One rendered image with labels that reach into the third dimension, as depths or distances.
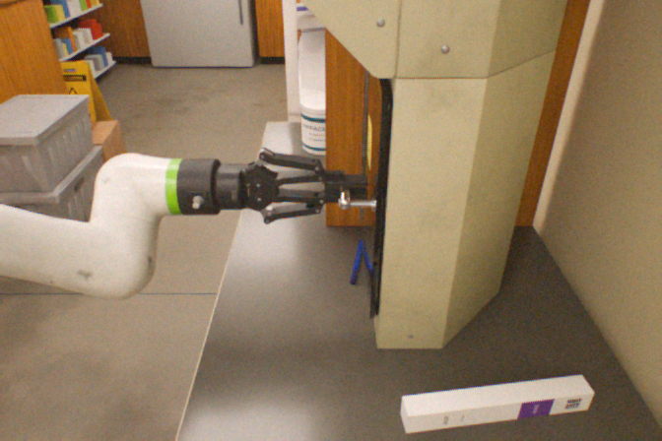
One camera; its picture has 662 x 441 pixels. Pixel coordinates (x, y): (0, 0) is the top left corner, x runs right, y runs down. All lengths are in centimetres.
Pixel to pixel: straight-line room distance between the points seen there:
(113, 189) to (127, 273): 13
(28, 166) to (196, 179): 209
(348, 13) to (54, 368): 200
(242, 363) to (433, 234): 38
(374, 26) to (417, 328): 49
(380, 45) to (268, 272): 58
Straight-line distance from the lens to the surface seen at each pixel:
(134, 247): 76
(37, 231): 73
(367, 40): 59
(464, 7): 60
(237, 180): 76
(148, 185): 79
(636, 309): 97
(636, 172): 95
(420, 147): 64
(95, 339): 238
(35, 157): 276
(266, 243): 109
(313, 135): 144
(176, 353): 219
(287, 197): 78
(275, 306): 94
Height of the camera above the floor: 159
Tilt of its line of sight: 31 degrees down
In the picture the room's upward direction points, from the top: straight up
